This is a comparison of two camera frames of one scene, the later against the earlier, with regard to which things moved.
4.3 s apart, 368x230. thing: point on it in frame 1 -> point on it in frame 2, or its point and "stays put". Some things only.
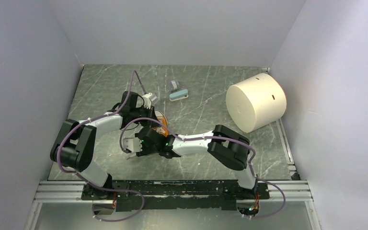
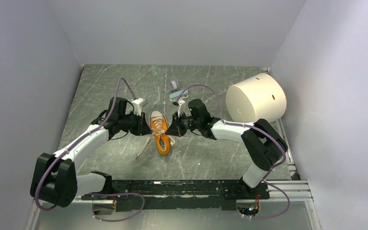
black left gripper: [150, 113] -> [142, 128]
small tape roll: [175, 85] stays put
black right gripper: [144, 152] -> [176, 128]
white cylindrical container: [256, 103] stays put
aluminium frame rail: [298, 189] stays put
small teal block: [182, 94] stays put
